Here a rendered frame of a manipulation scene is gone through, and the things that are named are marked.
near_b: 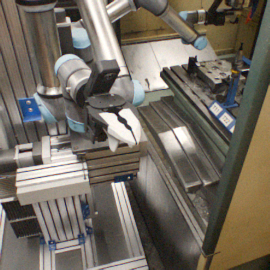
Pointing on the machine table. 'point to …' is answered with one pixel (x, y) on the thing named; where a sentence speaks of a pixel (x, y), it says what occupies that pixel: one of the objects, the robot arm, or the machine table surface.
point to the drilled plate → (216, 74)
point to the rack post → (231, 94)
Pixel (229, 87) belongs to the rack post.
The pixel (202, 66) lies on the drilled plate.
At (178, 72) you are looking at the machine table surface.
